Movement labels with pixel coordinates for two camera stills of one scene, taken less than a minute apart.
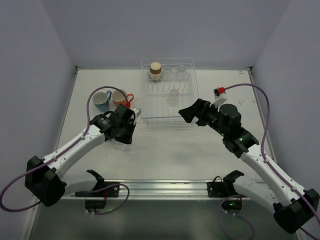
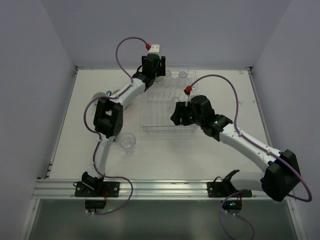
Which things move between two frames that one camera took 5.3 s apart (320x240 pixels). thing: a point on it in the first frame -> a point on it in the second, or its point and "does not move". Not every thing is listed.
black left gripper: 125,133 -> 162,70
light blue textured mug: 101,100 does not move
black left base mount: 102,189 does not move
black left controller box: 95,204 does not move
